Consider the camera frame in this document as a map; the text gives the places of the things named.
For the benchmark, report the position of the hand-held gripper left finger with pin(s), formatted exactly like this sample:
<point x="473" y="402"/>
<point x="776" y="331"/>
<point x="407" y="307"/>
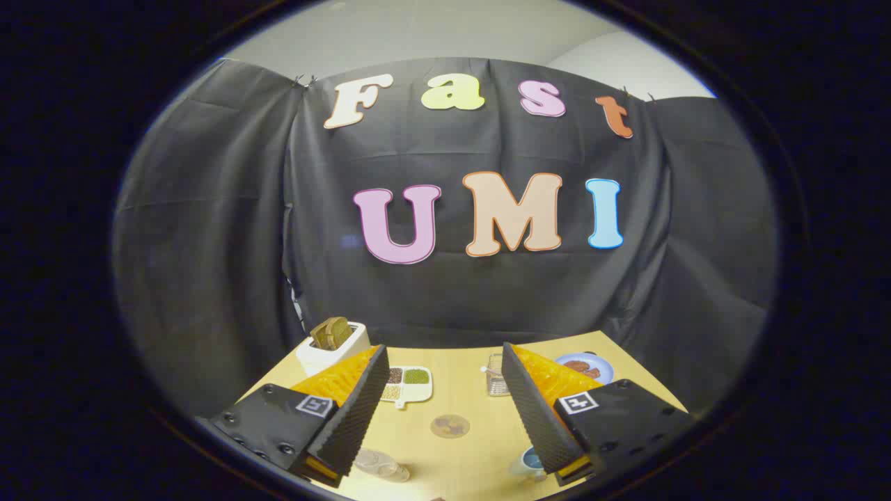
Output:
<point x="355" y="410"/>

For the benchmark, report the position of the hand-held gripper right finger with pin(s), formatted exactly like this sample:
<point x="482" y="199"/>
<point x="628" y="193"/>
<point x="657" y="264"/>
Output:
<point x="532" y="410"/>

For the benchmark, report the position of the white cup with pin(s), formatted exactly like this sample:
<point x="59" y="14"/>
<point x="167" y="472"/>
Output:
<point x="530" y="463"/>

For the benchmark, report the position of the clear plastic bottle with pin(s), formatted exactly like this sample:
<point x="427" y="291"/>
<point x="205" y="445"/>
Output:
<point x="379" y="465"/>

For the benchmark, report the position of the round brown coaster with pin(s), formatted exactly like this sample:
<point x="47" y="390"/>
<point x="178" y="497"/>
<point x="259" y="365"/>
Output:
<point x="450" y="426"/>

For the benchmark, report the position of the clear glass container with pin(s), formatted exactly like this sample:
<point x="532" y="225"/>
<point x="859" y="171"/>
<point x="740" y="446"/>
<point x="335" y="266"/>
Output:
<point x="496" y="381"/>

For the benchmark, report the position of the white toaster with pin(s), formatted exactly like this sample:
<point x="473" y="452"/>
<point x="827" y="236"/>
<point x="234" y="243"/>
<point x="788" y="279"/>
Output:
<point x="317" y="360"/>

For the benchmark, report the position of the white divided grain tray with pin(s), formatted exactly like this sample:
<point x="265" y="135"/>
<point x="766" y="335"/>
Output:
<point x="416" y="390"/>

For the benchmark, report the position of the brown food pieces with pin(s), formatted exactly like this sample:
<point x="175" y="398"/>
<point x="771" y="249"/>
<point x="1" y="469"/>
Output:
<point x="583" y="368"/>

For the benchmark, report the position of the brown bread slices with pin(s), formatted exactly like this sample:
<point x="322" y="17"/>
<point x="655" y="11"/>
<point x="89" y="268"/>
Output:
<point x="332" y="332"/>

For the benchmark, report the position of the blue plate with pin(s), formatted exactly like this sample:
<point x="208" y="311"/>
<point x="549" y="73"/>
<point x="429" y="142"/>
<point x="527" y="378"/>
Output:
<point x="604" y="369"/>

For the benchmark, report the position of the black backdrop cloth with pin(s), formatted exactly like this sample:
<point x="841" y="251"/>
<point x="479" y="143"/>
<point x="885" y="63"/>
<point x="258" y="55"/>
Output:
<point x="487" y="299"/>

